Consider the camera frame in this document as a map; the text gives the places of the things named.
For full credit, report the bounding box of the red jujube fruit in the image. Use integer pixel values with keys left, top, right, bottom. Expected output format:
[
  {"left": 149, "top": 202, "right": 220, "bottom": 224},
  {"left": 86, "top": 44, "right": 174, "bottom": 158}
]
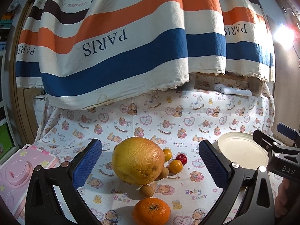
[{"left": 176, "top": 154, "right": 188, "bottom": 166}]

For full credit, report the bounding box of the yellow cherry tomato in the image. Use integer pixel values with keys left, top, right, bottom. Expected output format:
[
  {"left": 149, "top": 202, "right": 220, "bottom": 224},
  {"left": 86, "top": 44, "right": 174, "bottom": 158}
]
[
  {"left": 169, "top": 159, "right": 183, "bottom": 174},
  {"left": 163, "top": 148, "right": 172, "bottom": 162}
]

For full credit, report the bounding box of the brown longan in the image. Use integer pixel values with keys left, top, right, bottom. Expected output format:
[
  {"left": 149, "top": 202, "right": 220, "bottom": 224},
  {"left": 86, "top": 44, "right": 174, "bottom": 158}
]
[
  {"left": 139, "top": 185, "right": 154, "bottom": 198},
  {"left": 159, "top": 167, "right": 169, "bottom": 179}
]

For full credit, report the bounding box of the orange mandarin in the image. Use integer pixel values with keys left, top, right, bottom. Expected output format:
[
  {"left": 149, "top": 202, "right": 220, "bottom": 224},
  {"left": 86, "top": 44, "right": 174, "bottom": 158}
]
[{"left": 132, "top": 198, "right": 171, "bottom": 225}]

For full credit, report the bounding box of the large yellow pomelo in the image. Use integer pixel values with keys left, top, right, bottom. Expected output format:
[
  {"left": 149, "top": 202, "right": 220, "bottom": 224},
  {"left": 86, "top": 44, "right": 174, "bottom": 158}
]
[{"left": 111, "top": 137, "right": 165, "bottom": 186}]

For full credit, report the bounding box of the person's right hand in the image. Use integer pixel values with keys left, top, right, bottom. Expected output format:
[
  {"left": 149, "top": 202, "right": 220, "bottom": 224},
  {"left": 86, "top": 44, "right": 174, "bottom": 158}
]
[{"left": 274, "top": 178, "right": 299, "bottom": 218}]

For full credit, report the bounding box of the cream ceramic plate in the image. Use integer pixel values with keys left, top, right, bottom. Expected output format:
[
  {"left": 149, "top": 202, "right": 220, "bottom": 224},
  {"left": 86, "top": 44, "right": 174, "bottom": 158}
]
[{"left": 217, "top": 132, "right": 269, "bottom": 170}]

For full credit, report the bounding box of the pink toy box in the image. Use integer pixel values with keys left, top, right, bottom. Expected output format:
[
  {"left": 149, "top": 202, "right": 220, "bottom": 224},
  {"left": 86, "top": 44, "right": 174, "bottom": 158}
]
[{"left": 1, "top": 144, "right": 58, "bottom": 218}]

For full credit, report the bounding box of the baby bear print cloth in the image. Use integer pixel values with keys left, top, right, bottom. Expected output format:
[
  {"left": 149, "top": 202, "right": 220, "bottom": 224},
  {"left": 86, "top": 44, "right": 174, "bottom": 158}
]
[{"left": 33, "top": 78, "right": 275, "bottom": 224}]

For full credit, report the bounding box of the bright lamp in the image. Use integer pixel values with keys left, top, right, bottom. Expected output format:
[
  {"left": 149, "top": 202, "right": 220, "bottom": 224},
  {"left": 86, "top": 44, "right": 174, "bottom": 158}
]
[{"left": 273, "top": 24, "right": 296, "bottom": 48}]

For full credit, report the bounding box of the striped Paris fabric curtain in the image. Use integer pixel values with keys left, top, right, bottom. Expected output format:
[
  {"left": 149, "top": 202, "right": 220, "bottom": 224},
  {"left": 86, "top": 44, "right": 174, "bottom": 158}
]
[{"left": 16, "top": 0, "right": 275, "bottom": 110}]

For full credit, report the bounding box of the white plastic handle device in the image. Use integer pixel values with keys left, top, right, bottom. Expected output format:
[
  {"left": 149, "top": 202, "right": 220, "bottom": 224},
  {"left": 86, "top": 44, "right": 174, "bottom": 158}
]
[{"left": 213, "top": 83, "right": 252, "bottom": 96}]

